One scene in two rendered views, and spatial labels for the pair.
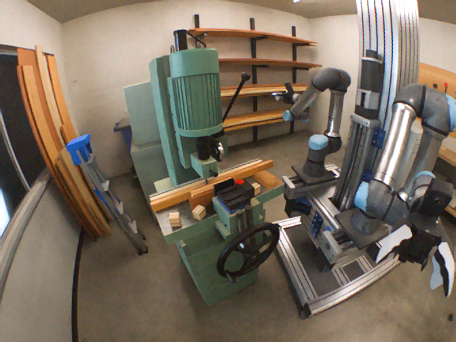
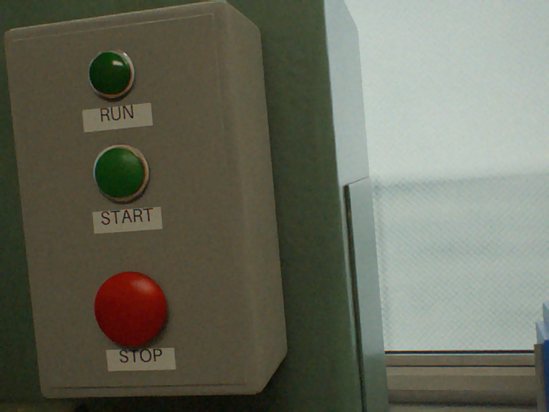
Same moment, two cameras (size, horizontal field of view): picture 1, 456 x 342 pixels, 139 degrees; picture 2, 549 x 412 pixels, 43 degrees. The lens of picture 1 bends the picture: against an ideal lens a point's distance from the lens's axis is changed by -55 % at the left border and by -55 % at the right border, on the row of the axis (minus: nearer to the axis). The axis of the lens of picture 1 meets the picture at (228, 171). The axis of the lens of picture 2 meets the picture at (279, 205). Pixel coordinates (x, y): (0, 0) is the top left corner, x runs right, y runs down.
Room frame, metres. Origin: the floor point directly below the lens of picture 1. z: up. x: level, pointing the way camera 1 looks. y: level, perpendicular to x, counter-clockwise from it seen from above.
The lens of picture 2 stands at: (1.30, -0.08, 1.41)
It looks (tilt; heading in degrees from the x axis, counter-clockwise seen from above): 3 degrees down; 130
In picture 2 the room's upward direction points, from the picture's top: 5 degrees counter-clockwise
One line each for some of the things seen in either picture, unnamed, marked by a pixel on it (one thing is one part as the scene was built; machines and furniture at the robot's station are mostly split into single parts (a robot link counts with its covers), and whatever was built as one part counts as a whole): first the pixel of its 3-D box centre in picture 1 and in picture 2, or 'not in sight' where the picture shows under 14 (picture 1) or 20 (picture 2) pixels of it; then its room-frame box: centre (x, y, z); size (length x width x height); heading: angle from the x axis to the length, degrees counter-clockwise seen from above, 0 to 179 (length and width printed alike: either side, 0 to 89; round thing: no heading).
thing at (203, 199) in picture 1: (216, 195); not in sight; (0.63, 0.06, 0.93); 0.24 x 0.01 x 0.06; 118
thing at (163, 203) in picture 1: (219, 182); not in sight; (0.74, 0.04, 0.92); 0.67 x 0.02 x 0.04; 118
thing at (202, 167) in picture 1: (203, 165); not in sight; (0.73, 0.10, 1.03); 0.14 x 0.07 x 0.09; 28
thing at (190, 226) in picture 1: (226, 205); not in sight; (0.63, 0.02, 0.87); 0.61 x 0.30 x 0.06; 118
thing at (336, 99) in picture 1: (334, 112); not in sight; (0.99, -0.67, 1.19); 0.15 x 0.12 x 0.55; 113
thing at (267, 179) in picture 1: (267, 176); not in sight; (0.76, -0.19, 0.92); 0.14 x 0.09 x 0.04; 28
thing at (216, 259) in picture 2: not in sight; (154, 204); (1.06, 0.13, 1.40); 0.10 x 0.06 x 0.16; 28
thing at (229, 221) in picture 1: (236, 208); not in sight; (0.55, -0.02, 0.92); 0.15 x 0.13 x 0.09; 118
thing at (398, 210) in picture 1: (404, 218); not in sight; (0.21, -0.47, 1.12); 0.11 x 0.08 x 0.11; 34
